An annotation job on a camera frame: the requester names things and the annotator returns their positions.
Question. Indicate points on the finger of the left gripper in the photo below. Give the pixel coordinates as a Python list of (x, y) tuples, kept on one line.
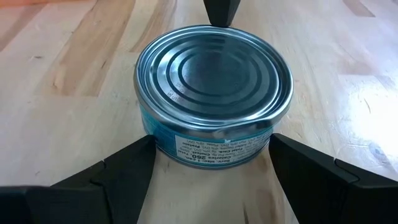
[(222, 12)]

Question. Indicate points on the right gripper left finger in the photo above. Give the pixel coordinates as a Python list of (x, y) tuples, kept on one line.
[(124, 186)]

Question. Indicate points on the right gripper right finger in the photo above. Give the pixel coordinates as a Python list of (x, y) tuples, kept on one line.
[(311, 186)]

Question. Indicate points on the silver tin can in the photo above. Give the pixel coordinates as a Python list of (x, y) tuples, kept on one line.
[(214, 81)]

